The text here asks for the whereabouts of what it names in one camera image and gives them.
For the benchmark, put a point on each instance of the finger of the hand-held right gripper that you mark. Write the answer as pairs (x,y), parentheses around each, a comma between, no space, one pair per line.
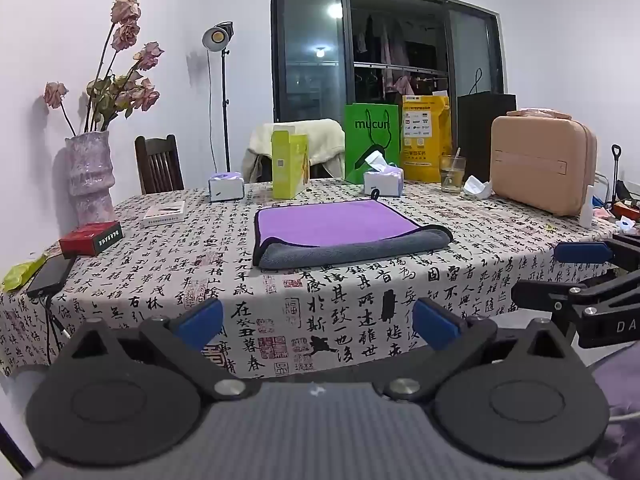
(547,295)
(582,252)

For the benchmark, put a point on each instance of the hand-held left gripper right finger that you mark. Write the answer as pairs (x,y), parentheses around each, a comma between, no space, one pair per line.
(434,324)

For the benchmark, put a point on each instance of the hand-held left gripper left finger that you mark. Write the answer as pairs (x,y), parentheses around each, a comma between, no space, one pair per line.
(201,321)

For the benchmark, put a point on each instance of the purple and grey towel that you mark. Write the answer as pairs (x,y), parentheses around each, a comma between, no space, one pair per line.
(330,220)

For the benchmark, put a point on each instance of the small white bottle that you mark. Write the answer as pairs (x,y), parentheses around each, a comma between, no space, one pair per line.
(587,212)

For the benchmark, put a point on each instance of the dark purple cloth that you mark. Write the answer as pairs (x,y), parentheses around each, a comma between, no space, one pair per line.
(620,385)

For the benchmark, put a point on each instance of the calligraphy print tablecloth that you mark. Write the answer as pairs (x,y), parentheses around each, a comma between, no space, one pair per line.
(150,270)

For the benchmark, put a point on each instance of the beige hard case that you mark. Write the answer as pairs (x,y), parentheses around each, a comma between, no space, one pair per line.
(540,160)

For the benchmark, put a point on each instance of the flat white box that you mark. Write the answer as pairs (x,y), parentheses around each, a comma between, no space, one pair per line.
(164,212)

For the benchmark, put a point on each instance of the crumpled white paper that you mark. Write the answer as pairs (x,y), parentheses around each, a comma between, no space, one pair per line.
(477,187)

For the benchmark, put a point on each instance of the white and purple tissue box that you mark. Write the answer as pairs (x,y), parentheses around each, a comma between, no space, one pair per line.
(382,180)
(226,189)

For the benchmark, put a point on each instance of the red and black box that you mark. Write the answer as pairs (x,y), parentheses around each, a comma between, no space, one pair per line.
(90,239)

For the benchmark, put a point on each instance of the pink cloth on case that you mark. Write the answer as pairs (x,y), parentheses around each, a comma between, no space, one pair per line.
(537,113)

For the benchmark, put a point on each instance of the glass cup with stick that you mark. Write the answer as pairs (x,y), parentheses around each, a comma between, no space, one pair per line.
(452,175)

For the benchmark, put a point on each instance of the black phone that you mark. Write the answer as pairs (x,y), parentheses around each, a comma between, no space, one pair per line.
(50,276)

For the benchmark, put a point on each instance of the black paper bag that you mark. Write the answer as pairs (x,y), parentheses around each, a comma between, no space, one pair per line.
(482,125)

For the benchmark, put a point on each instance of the dark wooden chair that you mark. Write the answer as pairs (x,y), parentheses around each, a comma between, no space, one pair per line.
(157,162)

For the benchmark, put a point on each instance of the yellow-green cardboard box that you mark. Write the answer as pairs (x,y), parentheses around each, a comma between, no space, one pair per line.
(287,165)

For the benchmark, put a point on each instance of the pink speckled ceramic vase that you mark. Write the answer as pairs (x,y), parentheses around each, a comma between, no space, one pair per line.
(89,175)

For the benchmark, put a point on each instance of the green snack packet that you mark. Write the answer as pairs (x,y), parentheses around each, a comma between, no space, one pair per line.
(20,272)

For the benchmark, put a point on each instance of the yellow plastic bag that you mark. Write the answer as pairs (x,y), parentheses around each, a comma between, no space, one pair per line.
(425,135)

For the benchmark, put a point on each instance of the green paper bag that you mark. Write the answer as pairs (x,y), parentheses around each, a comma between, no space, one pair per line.
(370,130)

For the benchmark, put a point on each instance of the dried pink roses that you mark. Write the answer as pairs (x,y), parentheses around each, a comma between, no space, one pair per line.
(125,90)

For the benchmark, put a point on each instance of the dark framed glass door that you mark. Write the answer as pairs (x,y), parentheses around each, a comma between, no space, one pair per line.
(310,85)

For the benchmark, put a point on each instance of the hanging pink clothes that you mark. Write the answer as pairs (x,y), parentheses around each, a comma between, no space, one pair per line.
(395,60)

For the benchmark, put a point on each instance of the studio lamp on stand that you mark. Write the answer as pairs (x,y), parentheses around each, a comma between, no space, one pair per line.
(218,37)

